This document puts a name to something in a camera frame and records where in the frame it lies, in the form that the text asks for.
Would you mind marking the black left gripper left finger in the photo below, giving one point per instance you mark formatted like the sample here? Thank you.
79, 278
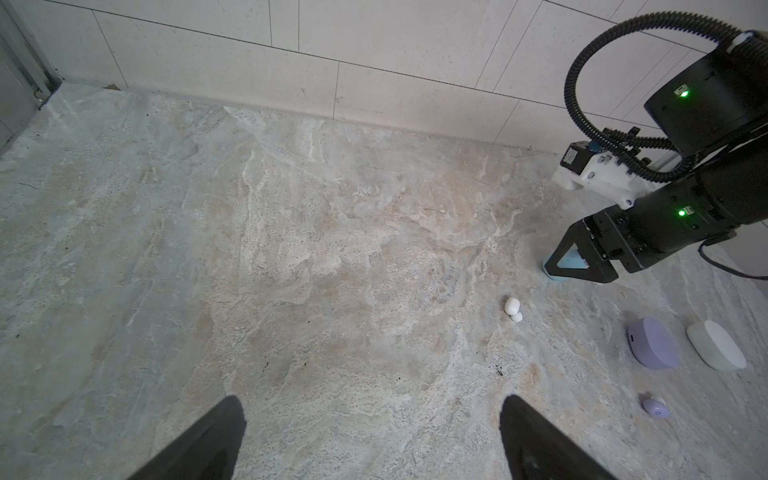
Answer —
206, 450

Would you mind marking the purple earbud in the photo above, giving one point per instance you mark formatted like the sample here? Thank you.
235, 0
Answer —
656, 407

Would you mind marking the purple earbud charging case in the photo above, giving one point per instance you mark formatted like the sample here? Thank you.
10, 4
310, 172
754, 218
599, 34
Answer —
652, 344

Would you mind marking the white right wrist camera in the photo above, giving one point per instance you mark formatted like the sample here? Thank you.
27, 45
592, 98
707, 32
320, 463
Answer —
587, 165

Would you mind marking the white earbud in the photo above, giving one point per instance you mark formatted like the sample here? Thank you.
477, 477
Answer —
512, 308

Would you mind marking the aluminium corner frame post left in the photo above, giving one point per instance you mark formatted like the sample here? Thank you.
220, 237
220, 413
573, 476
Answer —
18, 43

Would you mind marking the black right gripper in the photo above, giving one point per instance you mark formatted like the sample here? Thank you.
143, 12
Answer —
688, 211

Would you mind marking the white earbud charging case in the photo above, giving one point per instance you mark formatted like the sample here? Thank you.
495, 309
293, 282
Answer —
715, 346

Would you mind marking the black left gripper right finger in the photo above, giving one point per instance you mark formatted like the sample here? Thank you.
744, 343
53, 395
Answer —
536, 449

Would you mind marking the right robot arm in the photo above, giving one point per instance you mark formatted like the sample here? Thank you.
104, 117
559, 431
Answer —
713, 116

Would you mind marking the light blue earbud charging case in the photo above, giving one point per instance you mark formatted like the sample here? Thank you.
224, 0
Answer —
570, 260

